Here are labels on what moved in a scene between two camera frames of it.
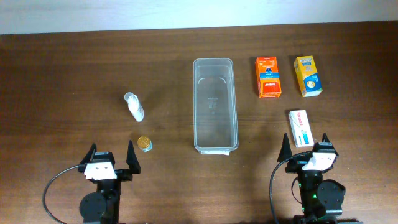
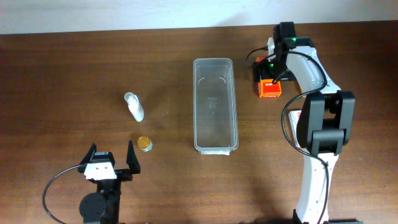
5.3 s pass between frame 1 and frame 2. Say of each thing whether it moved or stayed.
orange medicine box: stayed
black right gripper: moved
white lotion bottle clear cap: stayed
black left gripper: stayed
